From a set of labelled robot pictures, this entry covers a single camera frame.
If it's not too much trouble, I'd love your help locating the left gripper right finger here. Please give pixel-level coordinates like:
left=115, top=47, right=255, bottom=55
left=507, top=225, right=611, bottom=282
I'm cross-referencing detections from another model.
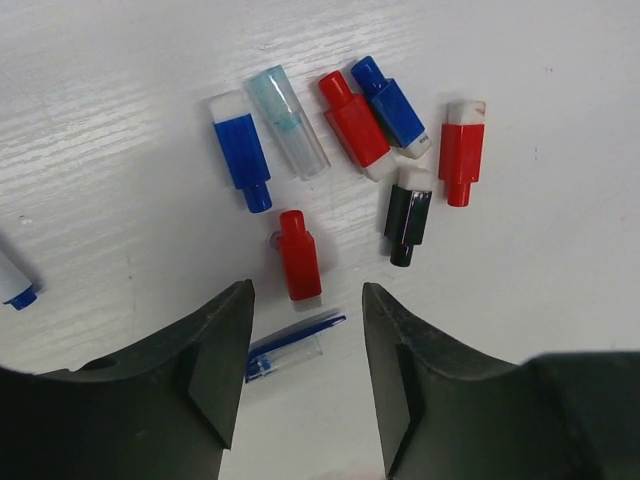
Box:
left=362, top=283, right=639, bottom=479

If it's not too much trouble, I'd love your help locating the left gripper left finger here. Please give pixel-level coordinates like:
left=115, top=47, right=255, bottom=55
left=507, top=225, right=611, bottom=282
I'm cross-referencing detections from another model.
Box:
left=1, top=280, right=255, bottom=479

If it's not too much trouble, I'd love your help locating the blue clip pen cap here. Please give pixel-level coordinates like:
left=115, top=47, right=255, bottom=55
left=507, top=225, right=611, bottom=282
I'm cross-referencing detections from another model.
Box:
left=244, top=310, right=347, bottom=384

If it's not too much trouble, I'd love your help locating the red marker cap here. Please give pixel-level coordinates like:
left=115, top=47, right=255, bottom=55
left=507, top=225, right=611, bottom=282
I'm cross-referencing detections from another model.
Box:
left=438, top=100, right=486, bottom=207
left=269, top=209, right=322, bottom=312
left=318, top=71, right=397, bottom=182

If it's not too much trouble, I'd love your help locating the blue marker cap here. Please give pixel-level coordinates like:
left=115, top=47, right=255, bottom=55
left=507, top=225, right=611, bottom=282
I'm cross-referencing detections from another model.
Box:
left=351, top=56, right=432, bottom=159
left=209, top=91, right=272, bottom=213

